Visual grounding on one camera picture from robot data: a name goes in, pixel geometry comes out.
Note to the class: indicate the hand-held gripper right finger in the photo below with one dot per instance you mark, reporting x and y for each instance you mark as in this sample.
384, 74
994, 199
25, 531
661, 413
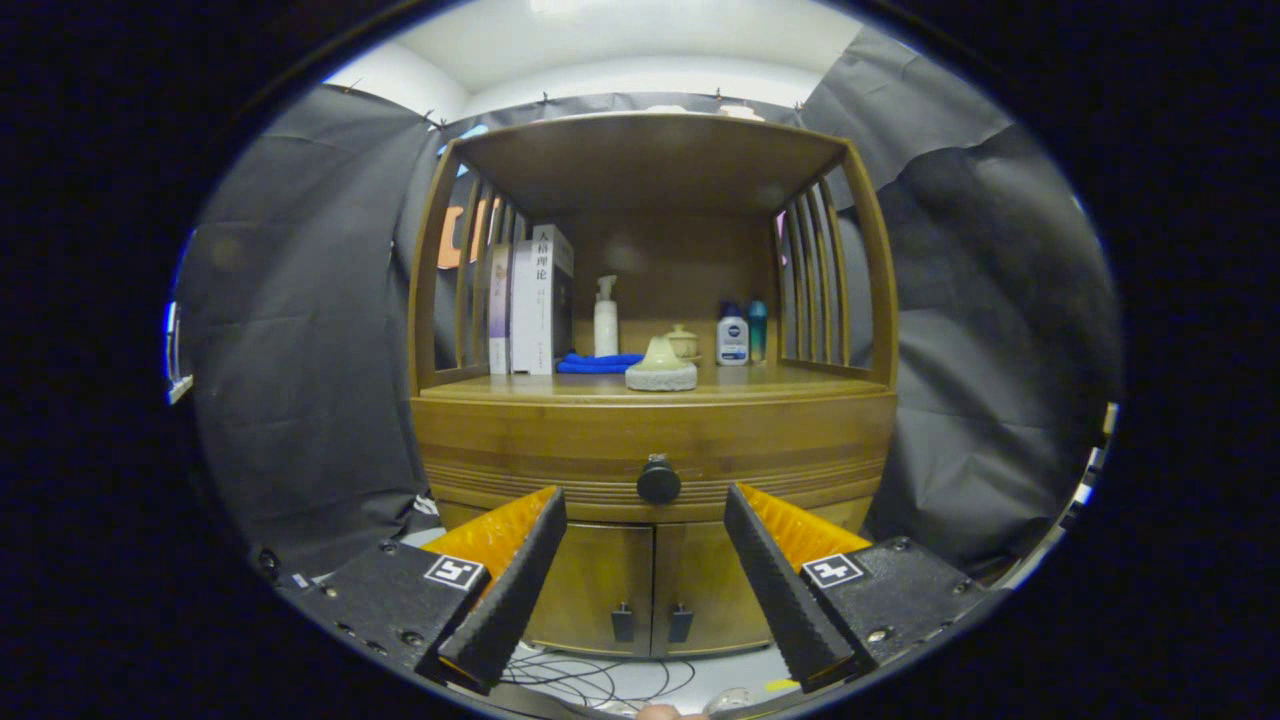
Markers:
780, 600

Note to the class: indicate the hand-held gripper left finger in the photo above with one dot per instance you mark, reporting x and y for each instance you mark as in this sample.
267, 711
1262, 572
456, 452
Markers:
515, 600

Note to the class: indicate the wooden drawer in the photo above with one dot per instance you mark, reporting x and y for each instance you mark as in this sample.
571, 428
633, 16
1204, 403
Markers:
560, 440

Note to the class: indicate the black round drawer knob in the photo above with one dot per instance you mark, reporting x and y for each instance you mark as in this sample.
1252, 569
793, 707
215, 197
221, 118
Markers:
659, 483

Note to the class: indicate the wooden cabinet door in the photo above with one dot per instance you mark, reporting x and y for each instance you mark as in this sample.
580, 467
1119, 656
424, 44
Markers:
700, 580
600, 570

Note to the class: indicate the wooden countertop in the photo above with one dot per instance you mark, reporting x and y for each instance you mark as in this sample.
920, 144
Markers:
780, 383

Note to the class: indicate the wooden cabinet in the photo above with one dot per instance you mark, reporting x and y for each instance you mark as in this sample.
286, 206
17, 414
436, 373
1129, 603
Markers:
670, 260

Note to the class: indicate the yellow tape piece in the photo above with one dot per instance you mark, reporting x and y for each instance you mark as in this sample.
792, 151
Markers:
782, 686

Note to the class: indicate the black electronic box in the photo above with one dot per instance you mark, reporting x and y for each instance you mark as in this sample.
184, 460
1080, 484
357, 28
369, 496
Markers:
285, 572

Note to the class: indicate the blue folded cloth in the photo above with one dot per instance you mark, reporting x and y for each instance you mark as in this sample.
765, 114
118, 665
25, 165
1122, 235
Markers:
595, 364

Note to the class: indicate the white lotion bottle blue cap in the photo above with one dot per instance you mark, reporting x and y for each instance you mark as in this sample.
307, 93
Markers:
732, 340

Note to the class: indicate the teal slim bottle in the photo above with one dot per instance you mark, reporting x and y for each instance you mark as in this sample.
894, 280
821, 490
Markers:
758, 330

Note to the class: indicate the beige lidded tea cup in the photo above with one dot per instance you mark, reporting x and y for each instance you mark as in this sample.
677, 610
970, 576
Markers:
685, 343

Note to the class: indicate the white pump bottle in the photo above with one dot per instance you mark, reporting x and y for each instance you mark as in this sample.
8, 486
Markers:
606, 330

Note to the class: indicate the thin pale purple book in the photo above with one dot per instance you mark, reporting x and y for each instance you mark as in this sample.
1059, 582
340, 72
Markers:
499, 310

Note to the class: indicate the thick white book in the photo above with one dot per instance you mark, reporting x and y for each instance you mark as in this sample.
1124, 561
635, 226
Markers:
535, 300

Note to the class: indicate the white furniture edge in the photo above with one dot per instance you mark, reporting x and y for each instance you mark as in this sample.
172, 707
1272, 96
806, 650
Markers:
1085, 480

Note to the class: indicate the white edged panel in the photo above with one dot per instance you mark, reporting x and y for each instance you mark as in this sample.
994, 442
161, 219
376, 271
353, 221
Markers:
178, 380

